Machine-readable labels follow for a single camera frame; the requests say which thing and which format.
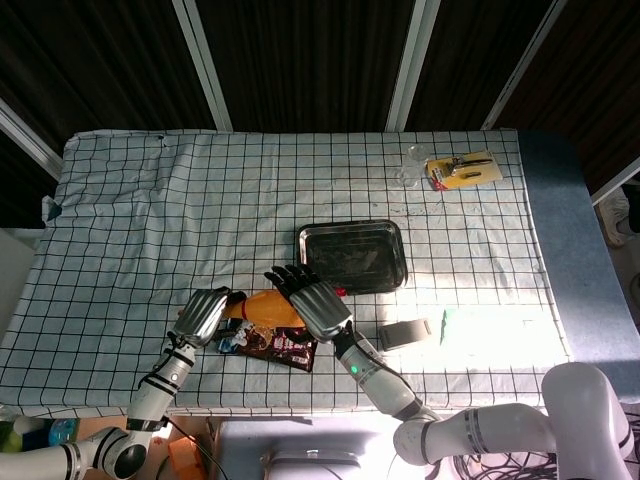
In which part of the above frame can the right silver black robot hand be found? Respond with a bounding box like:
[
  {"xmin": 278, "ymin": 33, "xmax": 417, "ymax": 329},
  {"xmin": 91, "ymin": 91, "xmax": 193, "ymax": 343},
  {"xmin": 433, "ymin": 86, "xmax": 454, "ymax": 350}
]
[{"xmin": 263, "ymin": 263, "xmax": 354, "ymax": 345}]

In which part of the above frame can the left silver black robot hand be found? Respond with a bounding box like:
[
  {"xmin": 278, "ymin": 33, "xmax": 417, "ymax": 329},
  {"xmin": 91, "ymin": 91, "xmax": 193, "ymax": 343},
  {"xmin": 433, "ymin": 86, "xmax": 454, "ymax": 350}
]
[{"xmin": 172, "ymin": 286, "xmax": 248, "ymax": 347}]

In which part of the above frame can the yellow rubber chicken toy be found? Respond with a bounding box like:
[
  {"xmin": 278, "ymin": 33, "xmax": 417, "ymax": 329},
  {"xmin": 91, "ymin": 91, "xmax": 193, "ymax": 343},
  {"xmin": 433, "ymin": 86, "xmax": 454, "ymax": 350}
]
[{"xmin": 222, "ymin": 285, "xmax": 347, "ymax": 328}]

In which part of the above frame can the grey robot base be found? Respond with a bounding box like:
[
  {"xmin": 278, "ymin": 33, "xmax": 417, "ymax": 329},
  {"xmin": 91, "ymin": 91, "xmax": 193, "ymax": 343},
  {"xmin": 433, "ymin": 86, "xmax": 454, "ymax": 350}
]
[{"xmin": 214, "ymin": 415, "xmax": 426, "ymax": 480}]

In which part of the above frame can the black metal tray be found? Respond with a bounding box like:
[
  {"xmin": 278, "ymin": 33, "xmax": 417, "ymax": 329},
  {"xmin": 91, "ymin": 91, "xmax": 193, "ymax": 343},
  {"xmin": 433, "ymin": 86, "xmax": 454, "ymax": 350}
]
[{"xmin": 295, "ymin": 218, "xmax": 410, "ymax": 297}]

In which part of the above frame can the brown snack bag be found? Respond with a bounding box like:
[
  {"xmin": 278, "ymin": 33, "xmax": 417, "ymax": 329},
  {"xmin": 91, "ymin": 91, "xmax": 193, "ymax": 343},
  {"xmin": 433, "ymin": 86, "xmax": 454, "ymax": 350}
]
[{"xmin": 216, "ymin": 319, "xmax": 319, "ymax": 373}]

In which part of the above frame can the grey rectangular box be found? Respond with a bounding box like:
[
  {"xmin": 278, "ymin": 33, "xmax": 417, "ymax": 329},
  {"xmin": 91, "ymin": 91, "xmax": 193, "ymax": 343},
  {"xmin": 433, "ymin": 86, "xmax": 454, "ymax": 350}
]
[{"xmin": 377, "ymin": 318, "xmax": 433, "ymax": 353}]

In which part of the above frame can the checkered white tablecloth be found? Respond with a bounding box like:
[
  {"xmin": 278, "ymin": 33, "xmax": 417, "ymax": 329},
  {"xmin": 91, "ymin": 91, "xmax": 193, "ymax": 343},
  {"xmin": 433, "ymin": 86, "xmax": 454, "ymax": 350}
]
[{"xmin": 0, "ymin": 128, "xmax": 586, "ymax": 419}]

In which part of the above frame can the orange box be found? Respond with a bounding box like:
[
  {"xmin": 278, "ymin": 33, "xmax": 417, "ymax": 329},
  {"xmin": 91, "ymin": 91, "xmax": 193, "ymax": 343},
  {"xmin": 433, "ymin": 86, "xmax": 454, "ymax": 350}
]
[{"xmin": 167, "ymin": 435, "xmax": 207, "ymax": 480}]

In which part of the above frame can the clear plastic cup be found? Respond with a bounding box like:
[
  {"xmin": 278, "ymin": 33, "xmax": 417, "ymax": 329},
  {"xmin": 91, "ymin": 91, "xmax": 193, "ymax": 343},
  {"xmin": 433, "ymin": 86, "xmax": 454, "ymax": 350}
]
[{"xmin": 398, "ymin": 143, "xmax": 427, "ymax": 190}]

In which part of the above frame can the yellow carded tool pack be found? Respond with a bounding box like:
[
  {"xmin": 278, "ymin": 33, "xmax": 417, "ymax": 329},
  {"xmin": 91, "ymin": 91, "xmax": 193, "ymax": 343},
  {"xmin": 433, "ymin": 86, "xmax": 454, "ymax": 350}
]
[{"xmin": 424, "ymin": 150, "xmax": 503, "ymax": 192}]

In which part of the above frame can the white shoe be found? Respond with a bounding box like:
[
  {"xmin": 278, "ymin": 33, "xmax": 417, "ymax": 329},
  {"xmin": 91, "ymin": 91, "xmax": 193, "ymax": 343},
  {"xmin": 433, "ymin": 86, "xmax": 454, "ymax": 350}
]
[{"xmin": 597, "ymin": 185, "xmax": 640, "ymax": 247}]

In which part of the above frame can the black cable bundle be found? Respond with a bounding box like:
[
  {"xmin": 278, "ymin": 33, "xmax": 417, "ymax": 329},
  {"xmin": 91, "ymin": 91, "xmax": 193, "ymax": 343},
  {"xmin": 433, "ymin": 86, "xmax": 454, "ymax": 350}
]
[{"xmin": 424, "ymin": 449, "xmax": 556, "ymax": 480}]

